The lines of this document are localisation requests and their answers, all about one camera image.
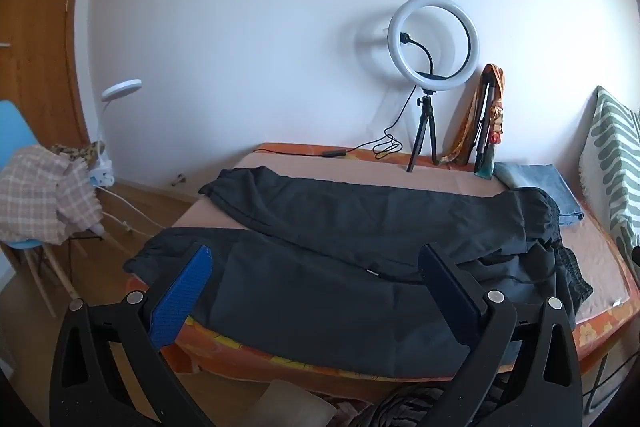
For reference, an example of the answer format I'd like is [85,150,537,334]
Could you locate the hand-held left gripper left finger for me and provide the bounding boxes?
[49,244,216,427]

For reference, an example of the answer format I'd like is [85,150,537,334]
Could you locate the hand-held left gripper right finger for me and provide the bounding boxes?
[417,243,585,427]

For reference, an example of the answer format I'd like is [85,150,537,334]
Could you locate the black pants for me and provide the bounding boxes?
[124,165,594,379]

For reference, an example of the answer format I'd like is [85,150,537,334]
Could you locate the folded blue jeans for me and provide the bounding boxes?
[494,163,585,228]

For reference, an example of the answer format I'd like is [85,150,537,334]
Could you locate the dark striped cloth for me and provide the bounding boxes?
[345,381,507,427]

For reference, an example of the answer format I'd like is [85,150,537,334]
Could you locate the peach blanket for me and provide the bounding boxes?
[169,152,632,324]

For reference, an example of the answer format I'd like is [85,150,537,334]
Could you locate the black tripod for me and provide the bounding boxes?
[406,88,439,173]

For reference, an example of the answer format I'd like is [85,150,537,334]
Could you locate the black folded stand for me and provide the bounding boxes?
[473,72,502,178]

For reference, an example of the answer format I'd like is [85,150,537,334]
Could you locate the orange floral bed sheet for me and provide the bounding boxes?
[125,143,635,384]

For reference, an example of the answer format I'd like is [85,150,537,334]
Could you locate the beige paper bag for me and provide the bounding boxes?
[249,379,337,427]

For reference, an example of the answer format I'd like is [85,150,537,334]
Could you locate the leopard print cloth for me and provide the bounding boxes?
[49,142,109,168]

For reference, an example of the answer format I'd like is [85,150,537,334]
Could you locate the plaid cloth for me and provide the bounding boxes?
[0,144,104,244]

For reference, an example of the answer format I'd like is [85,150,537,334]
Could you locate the green patterned pillow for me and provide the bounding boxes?
[578,86,640,269]

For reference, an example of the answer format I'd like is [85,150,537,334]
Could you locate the white desk lamp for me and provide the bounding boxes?
[88,79,143,188]

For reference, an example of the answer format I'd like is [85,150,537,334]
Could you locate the blue chair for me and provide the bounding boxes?
[0,101,82,319]

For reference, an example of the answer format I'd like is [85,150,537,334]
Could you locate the wooden door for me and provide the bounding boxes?
[0,0,97,148]

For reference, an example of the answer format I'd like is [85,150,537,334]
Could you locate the white lamp cable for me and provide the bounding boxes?
[95,186,167,234]

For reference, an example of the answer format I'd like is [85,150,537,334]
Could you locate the black ring light cable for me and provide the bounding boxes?
[251,97,419,160]

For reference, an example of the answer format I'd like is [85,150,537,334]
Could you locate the white ring light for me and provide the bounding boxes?
[388,0,480,88]

